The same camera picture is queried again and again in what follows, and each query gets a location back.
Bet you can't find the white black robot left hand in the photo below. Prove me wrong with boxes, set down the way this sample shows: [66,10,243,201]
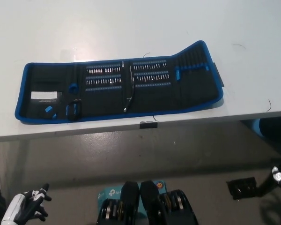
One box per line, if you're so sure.
[1,183,52,224]

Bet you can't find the black toolkit roll blue trim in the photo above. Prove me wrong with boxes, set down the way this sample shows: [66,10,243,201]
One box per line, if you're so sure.
[14,40,224,124]

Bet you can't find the black desk leg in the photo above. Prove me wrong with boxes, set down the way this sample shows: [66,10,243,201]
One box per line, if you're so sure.
[256,172,281,198]

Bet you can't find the black floor plate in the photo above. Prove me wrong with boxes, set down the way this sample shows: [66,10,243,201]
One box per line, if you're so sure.
[226,177,259,201]

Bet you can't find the blue and black seat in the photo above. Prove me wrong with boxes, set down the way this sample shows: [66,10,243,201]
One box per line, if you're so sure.
[242,118,281,150]

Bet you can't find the teal router box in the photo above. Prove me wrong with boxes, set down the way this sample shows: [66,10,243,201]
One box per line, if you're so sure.
[97,180,167,218]

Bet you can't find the blue round cap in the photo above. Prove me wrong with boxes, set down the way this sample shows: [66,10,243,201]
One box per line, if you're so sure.
[68,82,79,94]

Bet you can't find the blue strip of screwdriver bits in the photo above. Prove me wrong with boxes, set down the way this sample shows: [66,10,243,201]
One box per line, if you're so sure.
[131,61,168,70]
[133,71,170,82]
[86,66,122,74]
[135,82,172,88]
[86,75,122,85]

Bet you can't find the black flexible extension shaft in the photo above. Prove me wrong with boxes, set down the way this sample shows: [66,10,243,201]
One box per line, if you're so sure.
[122,65,135,113]

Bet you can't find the black blue wrist strap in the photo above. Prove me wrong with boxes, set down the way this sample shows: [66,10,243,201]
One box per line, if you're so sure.
[66,99,82,121]

